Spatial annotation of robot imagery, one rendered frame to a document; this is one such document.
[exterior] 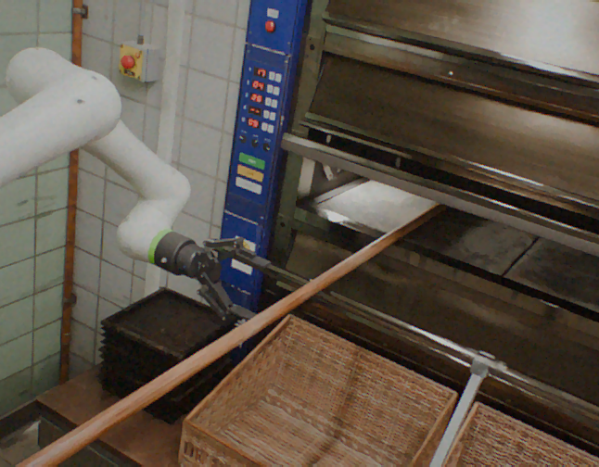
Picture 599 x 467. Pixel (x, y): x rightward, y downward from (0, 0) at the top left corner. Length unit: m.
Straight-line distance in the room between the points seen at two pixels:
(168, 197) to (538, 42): 0.91
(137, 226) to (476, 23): 0.92
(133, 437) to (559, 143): 1.33
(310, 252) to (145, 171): 0.66
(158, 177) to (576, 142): 0.96
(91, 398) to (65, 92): 1.13
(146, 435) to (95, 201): 0.91
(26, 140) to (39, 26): 1.18
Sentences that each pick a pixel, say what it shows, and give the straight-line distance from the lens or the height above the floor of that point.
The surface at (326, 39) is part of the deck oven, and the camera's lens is 1.96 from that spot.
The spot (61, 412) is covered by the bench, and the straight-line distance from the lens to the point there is 2.17.
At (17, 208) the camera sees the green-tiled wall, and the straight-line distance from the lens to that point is 2.56.
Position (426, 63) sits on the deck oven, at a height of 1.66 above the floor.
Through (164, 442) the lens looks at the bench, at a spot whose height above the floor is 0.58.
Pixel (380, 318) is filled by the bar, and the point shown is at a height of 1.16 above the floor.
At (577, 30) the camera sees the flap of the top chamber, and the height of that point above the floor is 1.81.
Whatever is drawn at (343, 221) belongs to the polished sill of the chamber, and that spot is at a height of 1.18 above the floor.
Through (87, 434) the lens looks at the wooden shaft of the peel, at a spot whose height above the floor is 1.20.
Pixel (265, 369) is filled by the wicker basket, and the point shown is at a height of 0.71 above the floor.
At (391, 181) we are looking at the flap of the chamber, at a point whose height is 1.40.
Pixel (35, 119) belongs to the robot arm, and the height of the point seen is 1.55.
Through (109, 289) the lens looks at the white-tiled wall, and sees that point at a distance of 2.70.
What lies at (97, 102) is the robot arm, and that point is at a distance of 1.32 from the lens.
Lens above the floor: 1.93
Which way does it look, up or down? 23 degrees down
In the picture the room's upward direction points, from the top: 10 degrees clockwise
